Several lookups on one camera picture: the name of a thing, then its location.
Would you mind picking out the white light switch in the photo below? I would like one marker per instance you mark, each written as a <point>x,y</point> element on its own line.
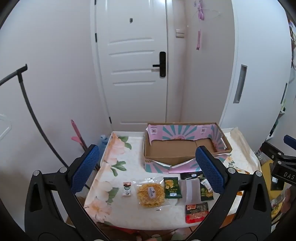
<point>180,33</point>

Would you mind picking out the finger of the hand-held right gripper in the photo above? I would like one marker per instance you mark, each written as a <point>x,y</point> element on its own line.
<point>290,139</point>

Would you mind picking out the pink wall strip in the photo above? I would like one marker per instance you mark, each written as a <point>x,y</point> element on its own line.
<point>198,39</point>

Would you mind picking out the dark green snack packet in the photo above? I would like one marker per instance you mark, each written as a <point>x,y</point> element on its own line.
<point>206,191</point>

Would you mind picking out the person's right hand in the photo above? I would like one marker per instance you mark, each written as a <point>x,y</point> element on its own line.
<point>288,200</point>

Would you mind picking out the small white brown packet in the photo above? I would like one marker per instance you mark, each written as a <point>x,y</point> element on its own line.
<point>127,189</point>

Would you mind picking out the cardboard box with pink flaps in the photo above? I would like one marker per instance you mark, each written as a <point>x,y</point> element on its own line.
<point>185,150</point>

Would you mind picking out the green cracker packet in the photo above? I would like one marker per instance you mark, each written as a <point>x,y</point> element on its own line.
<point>172,187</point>

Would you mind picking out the red and black snack packet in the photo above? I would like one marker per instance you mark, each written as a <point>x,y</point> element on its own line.
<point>196,212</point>

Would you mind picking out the floral tablecloth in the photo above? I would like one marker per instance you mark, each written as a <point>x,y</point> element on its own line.
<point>124,162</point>

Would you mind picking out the blue water bottle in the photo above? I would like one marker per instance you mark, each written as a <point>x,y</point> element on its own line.
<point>104,139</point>

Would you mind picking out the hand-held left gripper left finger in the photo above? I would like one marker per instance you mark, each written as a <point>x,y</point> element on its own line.
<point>86,166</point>

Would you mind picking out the clear waffle packet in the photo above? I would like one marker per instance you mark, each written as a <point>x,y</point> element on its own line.
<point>150,193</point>

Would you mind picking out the white wardrobe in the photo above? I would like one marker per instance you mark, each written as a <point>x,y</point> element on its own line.
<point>254,69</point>

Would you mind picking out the pink stick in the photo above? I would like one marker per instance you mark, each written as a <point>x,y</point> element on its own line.
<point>77,136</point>

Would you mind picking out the orange snack packet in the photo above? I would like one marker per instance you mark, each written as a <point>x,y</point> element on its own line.
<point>240,170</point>

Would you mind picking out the black curved pole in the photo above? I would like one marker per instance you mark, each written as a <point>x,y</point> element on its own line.
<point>30,109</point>

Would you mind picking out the purple ribbon hanger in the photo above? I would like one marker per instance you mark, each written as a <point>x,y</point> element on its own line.
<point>200,10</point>

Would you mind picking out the yellow object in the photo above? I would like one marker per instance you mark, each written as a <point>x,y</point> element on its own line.
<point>267,176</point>

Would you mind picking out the white door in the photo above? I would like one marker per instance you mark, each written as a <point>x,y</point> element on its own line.
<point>131,62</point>

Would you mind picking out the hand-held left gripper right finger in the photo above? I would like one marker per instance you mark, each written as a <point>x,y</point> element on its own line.
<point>208,169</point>

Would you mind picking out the grey translucent packet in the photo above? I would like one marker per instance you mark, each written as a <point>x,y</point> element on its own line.
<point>190,191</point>

